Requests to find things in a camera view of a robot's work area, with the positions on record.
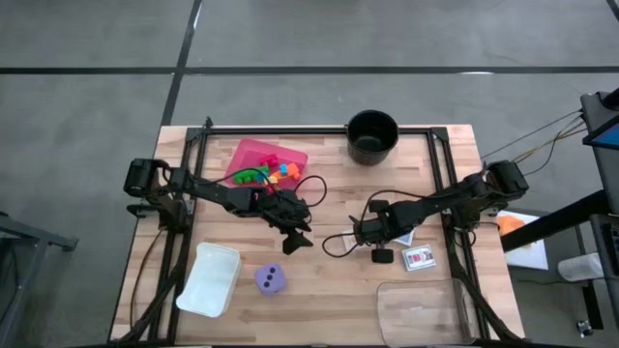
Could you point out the orange toy block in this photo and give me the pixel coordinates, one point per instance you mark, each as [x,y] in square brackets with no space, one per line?
[292,170]

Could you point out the white paper sheet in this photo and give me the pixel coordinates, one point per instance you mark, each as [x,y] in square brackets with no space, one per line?
[529,256]

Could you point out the orange object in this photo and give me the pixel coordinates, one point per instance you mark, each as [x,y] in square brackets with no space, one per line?
[510,224]

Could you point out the yellow toy block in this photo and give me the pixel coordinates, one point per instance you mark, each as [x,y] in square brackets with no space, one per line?
[272,180]

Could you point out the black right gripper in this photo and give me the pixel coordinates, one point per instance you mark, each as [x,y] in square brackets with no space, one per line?
[387,227]

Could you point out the grey metal stand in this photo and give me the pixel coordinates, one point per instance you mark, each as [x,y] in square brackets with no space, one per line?
[43,233]

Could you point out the white plastic tub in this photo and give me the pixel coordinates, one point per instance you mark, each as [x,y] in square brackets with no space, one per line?
[210,280]

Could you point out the monitor with blue screen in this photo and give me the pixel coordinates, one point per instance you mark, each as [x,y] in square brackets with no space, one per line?
[602,137]

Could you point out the red playing card deck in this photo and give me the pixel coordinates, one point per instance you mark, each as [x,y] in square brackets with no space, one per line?
[419,257]

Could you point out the purple foam die black dots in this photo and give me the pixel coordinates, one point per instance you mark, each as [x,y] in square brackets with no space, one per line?
[266,286]

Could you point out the large red toy block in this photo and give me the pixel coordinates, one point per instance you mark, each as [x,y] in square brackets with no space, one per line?
[269,160]

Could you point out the blue playing card deck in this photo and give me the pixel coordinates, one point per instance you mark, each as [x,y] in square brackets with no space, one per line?
[407,239]

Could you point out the small caster wheel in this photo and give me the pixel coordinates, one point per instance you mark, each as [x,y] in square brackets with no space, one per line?
[585,328]

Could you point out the black equipment stand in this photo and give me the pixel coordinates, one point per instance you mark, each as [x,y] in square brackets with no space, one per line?
[610,179]

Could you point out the pink plastic bin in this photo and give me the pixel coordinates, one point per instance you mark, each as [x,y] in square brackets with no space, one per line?
[251,154]

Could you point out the small light blue toy block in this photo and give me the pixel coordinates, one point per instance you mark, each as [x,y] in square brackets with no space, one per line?
[283,169]

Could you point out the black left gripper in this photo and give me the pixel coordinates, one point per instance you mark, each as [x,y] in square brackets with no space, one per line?
[285,212]

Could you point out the black diagonal beam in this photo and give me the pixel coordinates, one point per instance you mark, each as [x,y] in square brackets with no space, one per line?
[551,226]

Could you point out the teal toy block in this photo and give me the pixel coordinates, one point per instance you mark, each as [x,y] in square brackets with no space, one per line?
[262,175]

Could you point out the paper towel roll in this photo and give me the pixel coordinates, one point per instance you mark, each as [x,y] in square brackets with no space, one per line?
[580,267]

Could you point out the black aluminium table frame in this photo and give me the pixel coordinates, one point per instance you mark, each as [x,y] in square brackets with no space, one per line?
[290,130]

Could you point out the black bucket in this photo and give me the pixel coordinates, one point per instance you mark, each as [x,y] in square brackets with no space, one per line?
[372,137]

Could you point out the long green toy block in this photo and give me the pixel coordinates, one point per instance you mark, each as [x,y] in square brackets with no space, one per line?
[244,178]

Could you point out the clear plastic container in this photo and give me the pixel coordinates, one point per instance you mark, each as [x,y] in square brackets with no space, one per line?
[425,314]

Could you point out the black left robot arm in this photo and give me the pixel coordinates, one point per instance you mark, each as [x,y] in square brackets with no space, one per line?
[217,195]

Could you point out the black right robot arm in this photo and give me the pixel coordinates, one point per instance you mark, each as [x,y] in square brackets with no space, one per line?
[459,195]

